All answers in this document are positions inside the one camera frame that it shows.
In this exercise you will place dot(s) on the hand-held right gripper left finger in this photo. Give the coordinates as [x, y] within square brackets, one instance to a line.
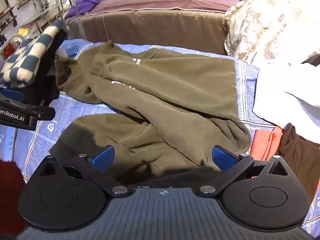
[103, 156]

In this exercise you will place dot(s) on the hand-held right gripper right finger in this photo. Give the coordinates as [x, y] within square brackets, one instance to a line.
[222, 158]

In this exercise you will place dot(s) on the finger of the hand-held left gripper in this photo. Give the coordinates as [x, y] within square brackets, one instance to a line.
[11, 95]

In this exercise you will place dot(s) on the olive green hoodie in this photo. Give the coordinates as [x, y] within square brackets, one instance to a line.
[162, 92]

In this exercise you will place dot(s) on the blue and cream checkered blanket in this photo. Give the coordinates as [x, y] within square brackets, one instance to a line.
[27, 55]

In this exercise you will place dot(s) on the orange-red cloth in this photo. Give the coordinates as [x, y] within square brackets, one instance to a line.
[265, 142]

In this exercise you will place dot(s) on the blue plaid bed sheet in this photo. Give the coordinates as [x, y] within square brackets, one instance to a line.
[70, 112]

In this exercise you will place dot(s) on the black cloth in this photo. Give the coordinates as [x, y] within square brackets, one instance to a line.
[55, 46]

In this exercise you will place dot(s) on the dark red cloth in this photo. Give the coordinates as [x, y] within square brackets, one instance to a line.
[10, 192]

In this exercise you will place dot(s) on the dark brown cloth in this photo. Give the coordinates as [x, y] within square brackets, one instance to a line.
[300, 160]

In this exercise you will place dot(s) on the white cloth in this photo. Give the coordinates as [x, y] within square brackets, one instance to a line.
[287, 100]

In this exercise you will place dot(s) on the purple cloth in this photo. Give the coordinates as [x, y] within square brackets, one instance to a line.
[90, 2]

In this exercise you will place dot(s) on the brown bed skirt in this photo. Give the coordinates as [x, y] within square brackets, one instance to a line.
[150, 31]

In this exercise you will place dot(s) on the cream floral quilt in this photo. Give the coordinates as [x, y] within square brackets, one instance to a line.
[275, 17]

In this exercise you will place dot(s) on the mauve bedspread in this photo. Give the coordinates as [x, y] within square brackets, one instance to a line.
[162, 0]

